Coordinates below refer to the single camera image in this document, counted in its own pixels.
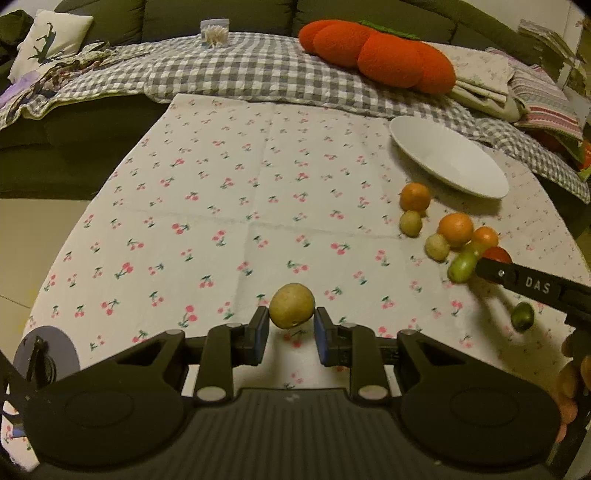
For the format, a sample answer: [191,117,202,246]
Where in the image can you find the folded floral beige sheets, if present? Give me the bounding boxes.
[429,42,530,123]

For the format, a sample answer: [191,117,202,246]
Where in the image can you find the small orange tangerine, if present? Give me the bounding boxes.
[472,226,499,249]

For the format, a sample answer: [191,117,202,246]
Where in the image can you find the dark green round fruit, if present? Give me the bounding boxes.
[511,302,535,333]

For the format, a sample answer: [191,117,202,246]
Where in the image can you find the small yellow-green fruit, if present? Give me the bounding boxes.
[399,210,423,238]
[424,234,451,262]

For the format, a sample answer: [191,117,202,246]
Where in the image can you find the green elongated fruit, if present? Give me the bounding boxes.
[448,242,488,284]

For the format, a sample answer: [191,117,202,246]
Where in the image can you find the clear cotton swab box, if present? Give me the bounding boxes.
[200,18,229,48]

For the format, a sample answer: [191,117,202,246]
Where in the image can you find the striped pink knit blanket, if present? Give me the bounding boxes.
[486,47,583,142]

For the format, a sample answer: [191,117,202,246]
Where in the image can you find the grey checked blanket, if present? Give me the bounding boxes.
[1,32,590,201]

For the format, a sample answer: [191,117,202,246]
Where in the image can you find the dark green sofa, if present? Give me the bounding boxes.
[1,1,535,200]

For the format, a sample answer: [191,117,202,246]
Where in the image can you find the yellow-brown round fruit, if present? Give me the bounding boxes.
[269,283,315,330]

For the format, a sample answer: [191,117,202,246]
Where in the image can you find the green red book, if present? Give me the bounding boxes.
[568,139,591,182]

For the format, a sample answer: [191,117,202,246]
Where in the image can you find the shelf with clutter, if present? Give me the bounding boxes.
[518,1,590,97]

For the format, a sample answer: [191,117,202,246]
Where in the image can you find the red tomato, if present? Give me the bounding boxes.
[482,246,513,264]

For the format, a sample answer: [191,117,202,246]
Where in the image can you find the orange pumpkin cushion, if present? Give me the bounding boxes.
[298,20,457,95]

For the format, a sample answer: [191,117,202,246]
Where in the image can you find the white embroidered pillow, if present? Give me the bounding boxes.
[8,9,93,84]

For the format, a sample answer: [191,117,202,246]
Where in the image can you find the patterned floral cloth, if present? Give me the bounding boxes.
[1,42,114,130]

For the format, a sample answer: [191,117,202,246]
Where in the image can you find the grey round disc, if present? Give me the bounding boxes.
[13,326,80,389]

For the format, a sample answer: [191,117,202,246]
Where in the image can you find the white ribbed plate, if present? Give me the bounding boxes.
[389,116,509,200]

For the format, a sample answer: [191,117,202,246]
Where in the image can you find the cherry print tablecloth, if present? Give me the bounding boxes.
[1,94,590,479]

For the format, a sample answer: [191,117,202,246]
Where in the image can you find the right hand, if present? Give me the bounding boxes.
[552,355,590,443]

